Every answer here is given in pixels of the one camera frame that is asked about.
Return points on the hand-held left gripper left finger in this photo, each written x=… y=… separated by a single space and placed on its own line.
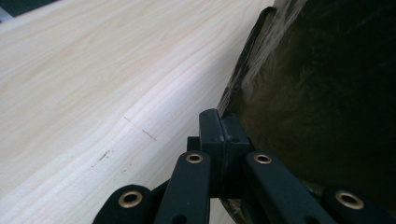
x=213 y=140

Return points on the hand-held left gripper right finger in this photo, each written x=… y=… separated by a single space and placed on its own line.
x=235 y=140

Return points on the black trash bag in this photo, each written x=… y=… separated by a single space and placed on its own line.
x=327 y=93

